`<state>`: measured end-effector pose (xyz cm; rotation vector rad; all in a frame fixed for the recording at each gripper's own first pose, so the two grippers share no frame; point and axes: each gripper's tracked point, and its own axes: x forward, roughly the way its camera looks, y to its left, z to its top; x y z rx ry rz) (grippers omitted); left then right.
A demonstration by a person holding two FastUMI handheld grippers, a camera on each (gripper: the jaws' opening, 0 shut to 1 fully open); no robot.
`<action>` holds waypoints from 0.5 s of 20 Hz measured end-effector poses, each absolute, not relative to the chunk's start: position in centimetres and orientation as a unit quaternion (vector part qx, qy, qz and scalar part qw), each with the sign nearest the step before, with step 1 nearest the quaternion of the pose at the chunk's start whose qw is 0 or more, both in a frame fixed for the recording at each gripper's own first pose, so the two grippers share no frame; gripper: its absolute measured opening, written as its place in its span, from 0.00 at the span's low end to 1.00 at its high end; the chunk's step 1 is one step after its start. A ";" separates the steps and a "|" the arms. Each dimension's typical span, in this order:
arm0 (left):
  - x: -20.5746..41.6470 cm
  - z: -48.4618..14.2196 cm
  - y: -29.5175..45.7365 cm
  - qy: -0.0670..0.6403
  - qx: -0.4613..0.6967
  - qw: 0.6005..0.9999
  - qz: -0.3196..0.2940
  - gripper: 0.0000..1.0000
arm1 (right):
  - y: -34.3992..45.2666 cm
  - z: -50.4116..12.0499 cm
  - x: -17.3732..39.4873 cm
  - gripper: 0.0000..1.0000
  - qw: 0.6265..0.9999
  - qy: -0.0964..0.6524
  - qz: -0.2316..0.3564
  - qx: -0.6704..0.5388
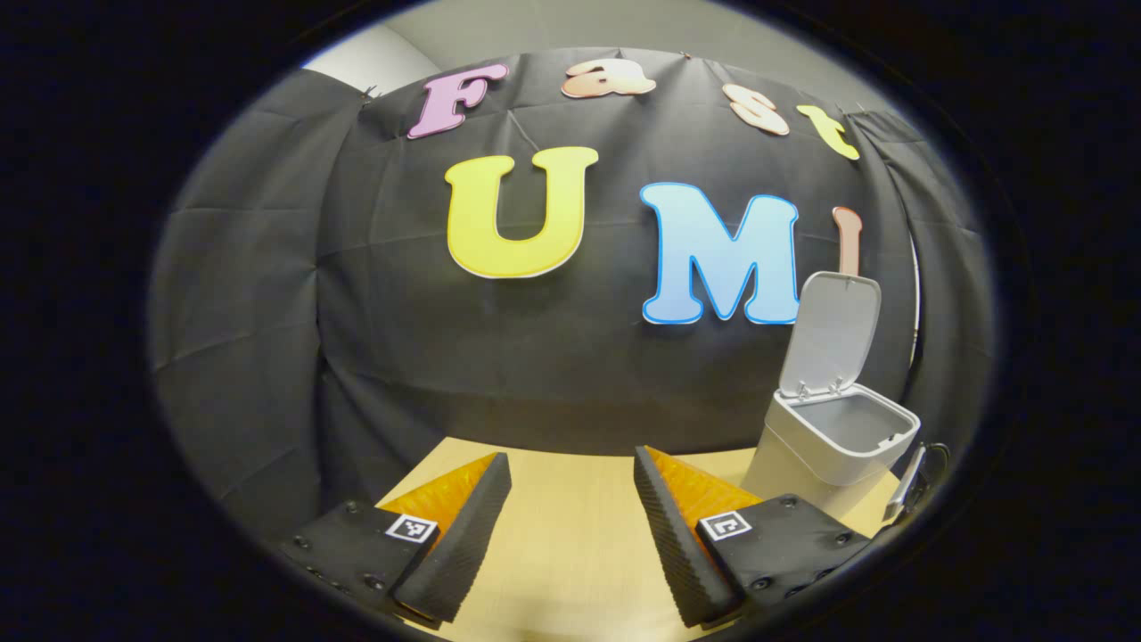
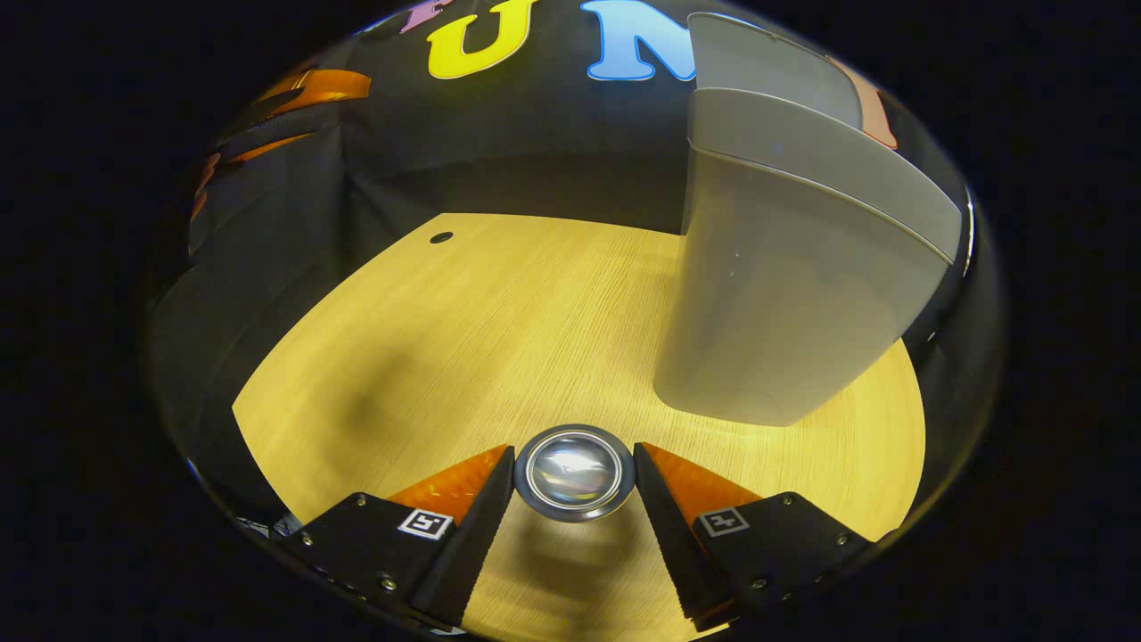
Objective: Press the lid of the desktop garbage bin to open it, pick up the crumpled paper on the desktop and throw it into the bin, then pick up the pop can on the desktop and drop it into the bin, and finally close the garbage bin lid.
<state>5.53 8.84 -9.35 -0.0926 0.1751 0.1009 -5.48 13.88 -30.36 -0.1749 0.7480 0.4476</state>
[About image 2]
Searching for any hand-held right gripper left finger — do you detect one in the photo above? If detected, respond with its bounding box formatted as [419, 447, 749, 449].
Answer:
[278, 444, 517, 630]

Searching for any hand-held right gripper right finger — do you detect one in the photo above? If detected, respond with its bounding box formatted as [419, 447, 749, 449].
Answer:
[633, 441, 879, 628]

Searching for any silver pop can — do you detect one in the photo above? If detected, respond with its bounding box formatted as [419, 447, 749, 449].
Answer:
[514, 424, 636, 523]

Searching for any white desktop garbage bin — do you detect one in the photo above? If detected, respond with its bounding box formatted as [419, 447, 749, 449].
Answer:
[653, 12, 964, 427]

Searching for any wooden desktop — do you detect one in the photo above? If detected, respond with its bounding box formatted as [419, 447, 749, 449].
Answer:
[232, 212, 928, 642]

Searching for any black backdrop cloth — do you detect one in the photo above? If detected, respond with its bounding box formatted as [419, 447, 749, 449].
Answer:
[143, 0, 1004, 536]

